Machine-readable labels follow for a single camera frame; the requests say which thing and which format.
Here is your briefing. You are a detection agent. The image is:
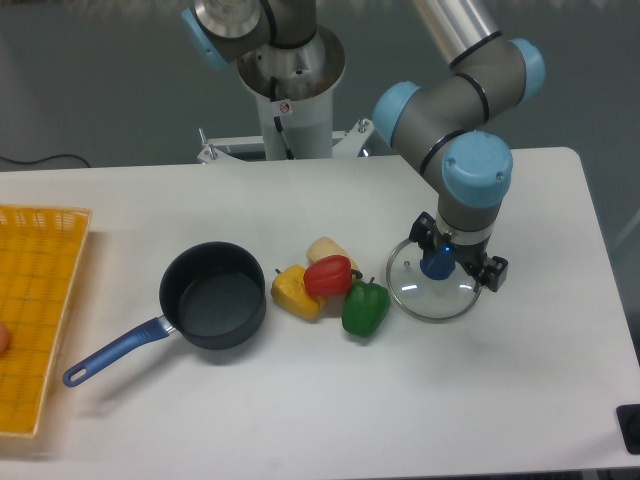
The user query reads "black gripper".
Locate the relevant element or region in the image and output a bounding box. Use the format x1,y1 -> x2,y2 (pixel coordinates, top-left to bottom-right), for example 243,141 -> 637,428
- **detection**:
408,212 -> 509,292

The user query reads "red bell pepper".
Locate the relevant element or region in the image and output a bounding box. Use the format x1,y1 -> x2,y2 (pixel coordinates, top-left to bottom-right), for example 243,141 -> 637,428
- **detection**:
303,255 -> 363,297

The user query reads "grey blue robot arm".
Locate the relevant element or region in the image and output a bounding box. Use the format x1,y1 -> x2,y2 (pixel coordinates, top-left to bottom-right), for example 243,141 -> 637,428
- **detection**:
182,1 -> 546,291

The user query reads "green bell pepper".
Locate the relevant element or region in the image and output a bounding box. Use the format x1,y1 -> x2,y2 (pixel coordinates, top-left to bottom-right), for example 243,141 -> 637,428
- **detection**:
342,277 -> 391,338

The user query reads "yellow bell pepper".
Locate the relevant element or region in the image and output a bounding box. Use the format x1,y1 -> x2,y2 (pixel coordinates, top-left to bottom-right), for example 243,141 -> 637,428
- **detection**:
271,264 -> 326,322

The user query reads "glass lid blue knob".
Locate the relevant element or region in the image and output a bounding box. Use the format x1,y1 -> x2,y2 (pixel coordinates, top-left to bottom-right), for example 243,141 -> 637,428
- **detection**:
385,239 -> 481,323

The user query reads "beige bread roll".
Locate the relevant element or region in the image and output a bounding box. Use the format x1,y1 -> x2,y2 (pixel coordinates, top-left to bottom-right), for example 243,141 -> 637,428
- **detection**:
306,237 -> 359,270

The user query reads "black device at table edge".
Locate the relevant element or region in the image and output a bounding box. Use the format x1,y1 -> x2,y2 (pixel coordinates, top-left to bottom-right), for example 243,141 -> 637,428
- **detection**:
616,404 -> 640,455

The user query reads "yellow woven basket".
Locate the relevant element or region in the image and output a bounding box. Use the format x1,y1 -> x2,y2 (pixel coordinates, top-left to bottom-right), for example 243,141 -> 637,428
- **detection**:
1,204 -> 92,438

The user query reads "white base frame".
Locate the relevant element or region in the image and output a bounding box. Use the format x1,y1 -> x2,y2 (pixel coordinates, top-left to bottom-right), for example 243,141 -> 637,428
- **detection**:
196,117 -> 391,164

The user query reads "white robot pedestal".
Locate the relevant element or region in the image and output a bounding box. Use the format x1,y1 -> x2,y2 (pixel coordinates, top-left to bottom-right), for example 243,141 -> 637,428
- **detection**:
238,26 -> 345,161

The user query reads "dark saucepan blue handle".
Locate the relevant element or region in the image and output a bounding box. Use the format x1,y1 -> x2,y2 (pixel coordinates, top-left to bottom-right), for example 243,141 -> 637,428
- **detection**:
63,242 -> 266,387

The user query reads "black cable on floor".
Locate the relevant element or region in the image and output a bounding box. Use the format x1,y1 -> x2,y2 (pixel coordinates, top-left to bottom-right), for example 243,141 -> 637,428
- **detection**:
0,154 -> 91,169

